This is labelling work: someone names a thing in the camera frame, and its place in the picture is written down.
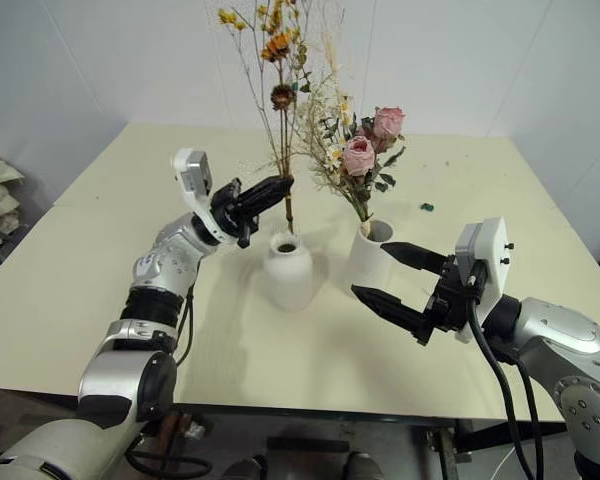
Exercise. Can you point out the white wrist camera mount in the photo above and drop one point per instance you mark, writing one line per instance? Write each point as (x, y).
(492, 250)
(192, 170)

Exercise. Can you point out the pink rose bouquet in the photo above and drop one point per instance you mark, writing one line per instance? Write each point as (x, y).
(358, 152)

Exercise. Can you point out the dark rounded shape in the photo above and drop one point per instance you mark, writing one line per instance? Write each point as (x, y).
(365, 467)

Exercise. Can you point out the white cylindrical vase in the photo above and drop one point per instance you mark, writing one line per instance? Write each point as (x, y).
(367, 260)

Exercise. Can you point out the small green scrap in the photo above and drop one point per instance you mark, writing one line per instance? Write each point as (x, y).
(426, 206)

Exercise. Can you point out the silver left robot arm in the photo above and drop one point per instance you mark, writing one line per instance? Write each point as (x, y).
(170, 260)

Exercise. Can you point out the metal table leg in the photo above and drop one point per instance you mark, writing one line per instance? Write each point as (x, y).
(446, 455)

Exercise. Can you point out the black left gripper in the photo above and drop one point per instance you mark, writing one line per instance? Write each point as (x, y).
(227, 202)

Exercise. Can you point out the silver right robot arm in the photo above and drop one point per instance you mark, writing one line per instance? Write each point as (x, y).
(555, 325)

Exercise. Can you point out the white bottle-shaped vase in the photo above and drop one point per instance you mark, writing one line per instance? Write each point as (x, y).
(287, 280)

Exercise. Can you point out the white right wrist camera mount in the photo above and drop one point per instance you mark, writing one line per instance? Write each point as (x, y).
(492, 250)

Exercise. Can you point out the yellow dried flower bouquet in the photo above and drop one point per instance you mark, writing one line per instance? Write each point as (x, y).
(282, 97)

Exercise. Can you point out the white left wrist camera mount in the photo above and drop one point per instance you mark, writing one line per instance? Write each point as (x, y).
(192, 170)

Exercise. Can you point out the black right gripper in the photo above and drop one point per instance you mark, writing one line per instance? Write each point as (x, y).
(450, 300)

